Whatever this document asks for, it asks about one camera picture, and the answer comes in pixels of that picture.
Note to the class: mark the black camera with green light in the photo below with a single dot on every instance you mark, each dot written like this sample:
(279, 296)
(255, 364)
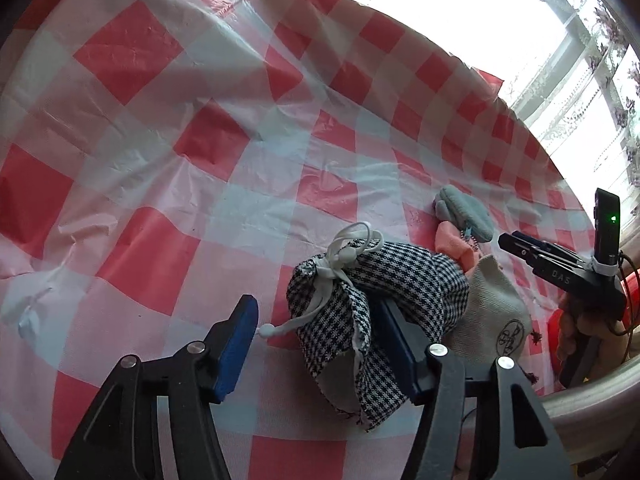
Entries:
(606, 217)

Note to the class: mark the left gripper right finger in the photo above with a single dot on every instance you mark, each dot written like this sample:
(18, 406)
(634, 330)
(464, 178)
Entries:
(513, 438)

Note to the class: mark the grey blue small sock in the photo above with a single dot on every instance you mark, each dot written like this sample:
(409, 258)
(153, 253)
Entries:
(468, 214)

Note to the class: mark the red plastic thermos jug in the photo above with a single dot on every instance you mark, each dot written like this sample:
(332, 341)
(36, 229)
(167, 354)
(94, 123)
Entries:
(630, 319)

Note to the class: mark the silver steel thermos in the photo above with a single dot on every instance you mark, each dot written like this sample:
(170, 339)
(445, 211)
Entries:
(599, 416)

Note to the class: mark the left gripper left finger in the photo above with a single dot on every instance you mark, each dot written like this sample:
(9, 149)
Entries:
(118, 436)

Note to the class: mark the beige drawstring pouch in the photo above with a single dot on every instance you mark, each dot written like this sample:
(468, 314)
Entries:
(496, 321)

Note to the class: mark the red white checkered tablecloth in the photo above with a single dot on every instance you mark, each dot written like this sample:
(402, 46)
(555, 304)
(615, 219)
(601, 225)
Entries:
(162, 158)

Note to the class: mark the pink orange small sock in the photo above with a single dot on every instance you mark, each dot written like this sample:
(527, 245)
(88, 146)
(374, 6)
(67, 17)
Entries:
(450, 241)

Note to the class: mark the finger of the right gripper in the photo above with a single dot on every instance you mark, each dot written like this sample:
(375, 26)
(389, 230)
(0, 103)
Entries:
(542, 244)
(538, 258)

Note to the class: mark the person's right hand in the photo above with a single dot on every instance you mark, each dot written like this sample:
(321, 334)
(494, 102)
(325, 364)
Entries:
(614, 348)

